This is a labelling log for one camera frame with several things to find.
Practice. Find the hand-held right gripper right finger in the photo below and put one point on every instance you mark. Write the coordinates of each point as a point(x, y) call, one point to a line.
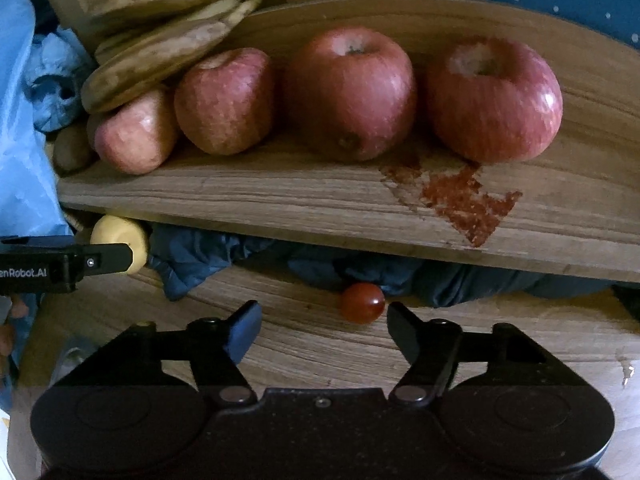
point(405, 331)

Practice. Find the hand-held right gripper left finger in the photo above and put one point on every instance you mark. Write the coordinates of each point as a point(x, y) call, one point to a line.
point(245, 329)

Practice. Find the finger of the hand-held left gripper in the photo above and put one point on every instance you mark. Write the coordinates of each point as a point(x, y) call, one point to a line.
point(107, 259)

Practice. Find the round yellow pear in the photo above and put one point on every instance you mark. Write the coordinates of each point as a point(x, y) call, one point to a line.
point(120, 232)

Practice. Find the small red tomato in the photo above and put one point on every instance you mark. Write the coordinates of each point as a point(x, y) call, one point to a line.
point(362, 302)

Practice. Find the metal tray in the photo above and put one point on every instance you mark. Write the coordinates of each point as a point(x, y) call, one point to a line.
point(70, 360)

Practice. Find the person's left hand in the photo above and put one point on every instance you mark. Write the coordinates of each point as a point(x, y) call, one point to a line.
point(6, 342)

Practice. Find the dark blue cloth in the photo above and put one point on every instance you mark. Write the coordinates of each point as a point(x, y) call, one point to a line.
point(200, 260)

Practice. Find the light blue garment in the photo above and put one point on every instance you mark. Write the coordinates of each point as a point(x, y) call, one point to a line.
point(25, 170)

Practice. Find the wooden shelf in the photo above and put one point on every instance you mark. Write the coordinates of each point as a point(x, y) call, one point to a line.
point(300, 200)

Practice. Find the crumpled blue plastic bag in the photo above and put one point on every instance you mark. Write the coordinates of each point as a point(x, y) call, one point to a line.
point(50, 95)

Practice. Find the banana bunch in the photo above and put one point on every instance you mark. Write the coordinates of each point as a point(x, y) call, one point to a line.
point(160, 55)

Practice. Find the dark red apple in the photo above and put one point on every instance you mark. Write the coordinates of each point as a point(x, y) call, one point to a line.
point(350, 95)

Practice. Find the red apple with pale top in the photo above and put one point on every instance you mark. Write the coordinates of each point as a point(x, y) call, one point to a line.
point(495, 105)

